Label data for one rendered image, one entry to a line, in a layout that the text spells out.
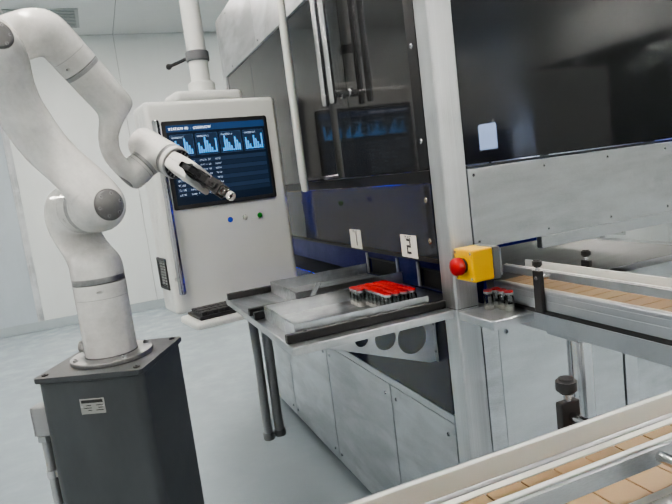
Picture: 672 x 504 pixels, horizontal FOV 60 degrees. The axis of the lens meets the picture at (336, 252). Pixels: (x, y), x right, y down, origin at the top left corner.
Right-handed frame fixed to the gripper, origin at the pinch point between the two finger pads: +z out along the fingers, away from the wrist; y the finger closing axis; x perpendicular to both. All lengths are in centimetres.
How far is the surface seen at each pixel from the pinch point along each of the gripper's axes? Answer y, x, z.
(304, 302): -30.4, -11.7, 20.3
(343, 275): -68, 2, 6
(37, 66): -227, 33, -501
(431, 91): -3, 43, 33
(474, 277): -17, 13, 60
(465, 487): 51, -16, 90
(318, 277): -62, -3, 1
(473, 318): -23, 6, 63
